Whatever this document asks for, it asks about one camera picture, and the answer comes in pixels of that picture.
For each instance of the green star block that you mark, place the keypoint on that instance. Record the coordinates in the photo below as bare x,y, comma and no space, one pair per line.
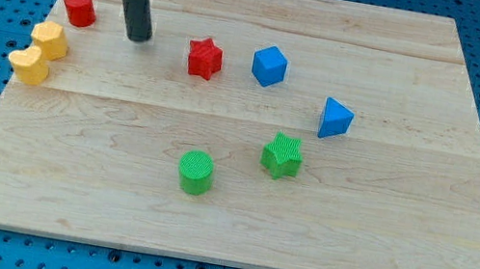
282,156

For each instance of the red star block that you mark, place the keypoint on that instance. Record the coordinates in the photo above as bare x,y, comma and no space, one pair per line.
205,58

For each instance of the light wooden board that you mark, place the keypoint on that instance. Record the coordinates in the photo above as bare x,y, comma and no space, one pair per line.
92,154

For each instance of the green cylinder block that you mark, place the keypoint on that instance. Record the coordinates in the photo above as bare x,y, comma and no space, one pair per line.
195,172

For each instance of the blue cube block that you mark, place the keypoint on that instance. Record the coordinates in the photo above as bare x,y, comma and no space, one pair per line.
269,66

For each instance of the blue triangle block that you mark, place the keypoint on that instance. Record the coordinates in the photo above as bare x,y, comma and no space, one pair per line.
335,119

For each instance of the red cylinder block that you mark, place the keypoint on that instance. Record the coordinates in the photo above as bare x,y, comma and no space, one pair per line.
80,13

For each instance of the yellow hexagon block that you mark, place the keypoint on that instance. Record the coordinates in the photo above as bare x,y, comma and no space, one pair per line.
51,38

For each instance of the yellow crescent block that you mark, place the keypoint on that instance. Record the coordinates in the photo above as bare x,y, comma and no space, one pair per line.
29,65

